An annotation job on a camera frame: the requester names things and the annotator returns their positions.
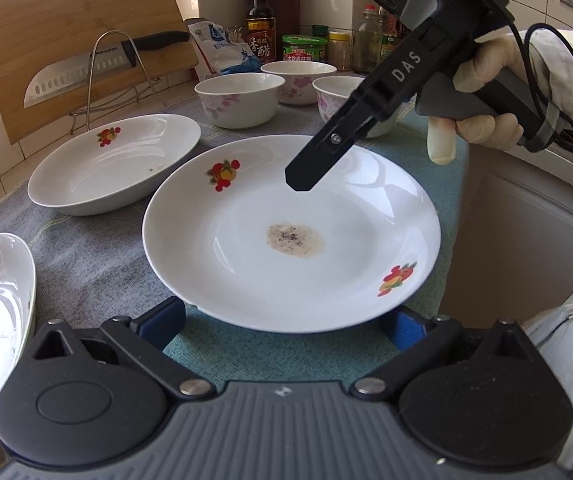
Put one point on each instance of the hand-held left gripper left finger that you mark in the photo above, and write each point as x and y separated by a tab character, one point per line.
159	322

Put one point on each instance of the dark knife block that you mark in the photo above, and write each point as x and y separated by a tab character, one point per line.
289	15

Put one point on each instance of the green lidded jar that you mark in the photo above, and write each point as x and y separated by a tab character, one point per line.
304	52

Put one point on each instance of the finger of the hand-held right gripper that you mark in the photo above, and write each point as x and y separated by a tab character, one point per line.
316	155

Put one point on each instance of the person's right hand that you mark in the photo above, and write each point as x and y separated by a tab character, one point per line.
491	60

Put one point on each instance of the bamboo cutting board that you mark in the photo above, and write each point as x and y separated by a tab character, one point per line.
66	15

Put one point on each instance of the white floral bowl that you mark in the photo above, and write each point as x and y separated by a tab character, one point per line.
331	97
246	105
296	85

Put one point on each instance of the red label sauce bottle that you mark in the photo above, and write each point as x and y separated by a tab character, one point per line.
390	35

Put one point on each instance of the person's right forearm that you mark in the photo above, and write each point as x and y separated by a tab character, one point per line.
571	60

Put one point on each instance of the large stained fruit print plate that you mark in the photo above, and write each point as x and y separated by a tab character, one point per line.
246	260

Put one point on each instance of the white blue plastic bag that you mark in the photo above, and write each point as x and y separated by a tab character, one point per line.
211	45

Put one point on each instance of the grey teal checked cloth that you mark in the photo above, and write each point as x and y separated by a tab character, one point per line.
91	260

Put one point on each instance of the oval fruit print plate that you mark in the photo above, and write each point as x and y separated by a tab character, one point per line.
116	170

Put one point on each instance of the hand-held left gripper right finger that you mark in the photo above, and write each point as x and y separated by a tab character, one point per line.
409	330

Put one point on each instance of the dark vinegar bottle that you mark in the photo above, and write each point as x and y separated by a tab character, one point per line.
261	35

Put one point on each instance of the yellow lidded spice jar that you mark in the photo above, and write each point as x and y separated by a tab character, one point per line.
340	52

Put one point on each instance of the red capped glass bottle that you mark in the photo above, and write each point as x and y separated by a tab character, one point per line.
366	45

